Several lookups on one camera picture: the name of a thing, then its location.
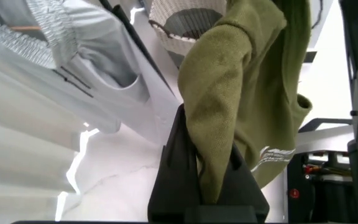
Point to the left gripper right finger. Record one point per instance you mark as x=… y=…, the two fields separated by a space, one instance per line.
x=244 y=186

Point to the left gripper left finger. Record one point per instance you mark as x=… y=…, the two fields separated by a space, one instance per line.
x=176 y=174

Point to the green garment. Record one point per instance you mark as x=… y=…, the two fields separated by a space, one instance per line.
x=216 y=93

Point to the pink clothes hanger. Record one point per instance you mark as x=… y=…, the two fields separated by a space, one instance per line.
x=26 y=28

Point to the black clothes rack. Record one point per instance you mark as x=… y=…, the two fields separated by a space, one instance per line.
x=141 y=49

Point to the white laundry basket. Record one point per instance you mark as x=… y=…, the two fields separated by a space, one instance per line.
x=179 y=43

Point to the white curtain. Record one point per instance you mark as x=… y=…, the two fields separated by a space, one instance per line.
x=17 y=155

